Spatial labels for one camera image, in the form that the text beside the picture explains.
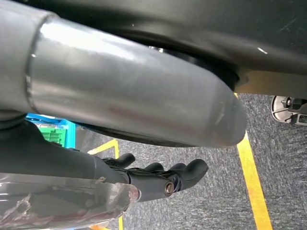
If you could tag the silver robot foot plate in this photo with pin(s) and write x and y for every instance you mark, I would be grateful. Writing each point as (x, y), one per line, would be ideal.
(278, 109)

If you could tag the black robot body shell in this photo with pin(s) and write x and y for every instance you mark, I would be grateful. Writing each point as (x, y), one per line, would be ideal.
(215, 31)

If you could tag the clear plastic film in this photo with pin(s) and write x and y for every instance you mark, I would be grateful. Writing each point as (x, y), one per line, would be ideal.
(60, 206)

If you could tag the blue metal shelf rack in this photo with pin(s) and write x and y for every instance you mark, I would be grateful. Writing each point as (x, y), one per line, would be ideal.
(69, 136)

